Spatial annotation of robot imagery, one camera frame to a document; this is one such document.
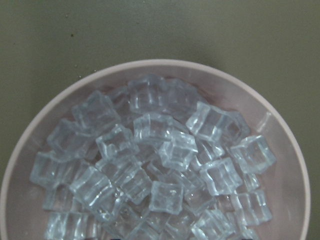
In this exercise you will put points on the pile of clear ice cubes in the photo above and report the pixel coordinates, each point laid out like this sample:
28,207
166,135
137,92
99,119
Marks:
152,160

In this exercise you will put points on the pink bowl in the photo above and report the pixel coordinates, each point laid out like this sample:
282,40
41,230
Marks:
281,103

